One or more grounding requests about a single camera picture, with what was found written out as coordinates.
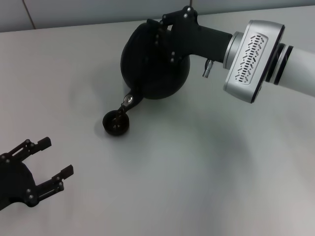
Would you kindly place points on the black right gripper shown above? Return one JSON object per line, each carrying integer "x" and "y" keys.
{"x": 197, "y": 41}

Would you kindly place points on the small black teacup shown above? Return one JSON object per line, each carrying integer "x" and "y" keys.
{"x": 115, "y": 124}

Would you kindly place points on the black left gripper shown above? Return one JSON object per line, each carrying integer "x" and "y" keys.
{"x": 17, "y": 184}

